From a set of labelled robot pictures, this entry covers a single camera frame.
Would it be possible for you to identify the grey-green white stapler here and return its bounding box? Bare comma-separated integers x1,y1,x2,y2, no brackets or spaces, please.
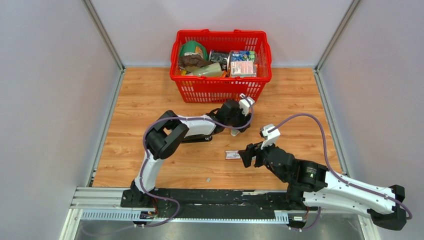
230,129,240,137

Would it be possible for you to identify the black stapler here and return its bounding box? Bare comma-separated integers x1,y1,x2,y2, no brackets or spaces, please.
181,134,213,144

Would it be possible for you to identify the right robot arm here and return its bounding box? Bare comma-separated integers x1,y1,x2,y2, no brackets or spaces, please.
238,143,410,231

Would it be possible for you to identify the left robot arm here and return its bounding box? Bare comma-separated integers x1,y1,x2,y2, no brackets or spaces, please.
123,94,256,208

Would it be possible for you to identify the red white staple box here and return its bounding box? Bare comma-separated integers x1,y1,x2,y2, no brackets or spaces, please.
225,150,241,160

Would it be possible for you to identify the pale green bottle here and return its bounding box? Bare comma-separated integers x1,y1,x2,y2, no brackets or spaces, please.
191,62,223,77

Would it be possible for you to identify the red plastic shopping basket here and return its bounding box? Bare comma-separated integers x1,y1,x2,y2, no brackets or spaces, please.
169,29,272,103

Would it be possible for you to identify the dark patterned packet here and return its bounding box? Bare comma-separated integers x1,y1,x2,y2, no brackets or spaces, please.
208,49,230,71

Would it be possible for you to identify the brown crumpled bag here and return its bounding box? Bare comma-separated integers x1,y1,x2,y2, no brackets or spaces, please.
178,54,212,69

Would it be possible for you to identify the green snack bag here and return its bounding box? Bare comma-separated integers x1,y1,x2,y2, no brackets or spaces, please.
179,40,209,61

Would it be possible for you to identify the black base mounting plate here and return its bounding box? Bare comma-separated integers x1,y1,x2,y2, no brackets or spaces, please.
120,188,319,228

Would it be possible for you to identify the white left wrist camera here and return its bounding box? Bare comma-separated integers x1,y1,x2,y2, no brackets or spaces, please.
238,93,255,116

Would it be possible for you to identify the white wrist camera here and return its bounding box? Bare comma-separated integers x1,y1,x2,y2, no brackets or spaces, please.
238,93,255,116
259,124,281,150

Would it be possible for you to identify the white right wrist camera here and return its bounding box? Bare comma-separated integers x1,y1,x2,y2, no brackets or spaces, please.
259,124,281,150

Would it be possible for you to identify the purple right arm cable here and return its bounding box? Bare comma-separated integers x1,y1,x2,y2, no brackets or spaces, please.
267,113,414,221

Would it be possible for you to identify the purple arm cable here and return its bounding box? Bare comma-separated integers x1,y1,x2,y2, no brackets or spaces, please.
267,113,414,221
138,96,255,228

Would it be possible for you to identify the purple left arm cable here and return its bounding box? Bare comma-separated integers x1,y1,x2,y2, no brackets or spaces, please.
138,96,255,228

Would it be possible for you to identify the aluminium frame rail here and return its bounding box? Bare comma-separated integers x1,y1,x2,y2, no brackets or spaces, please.
67,187,372,224

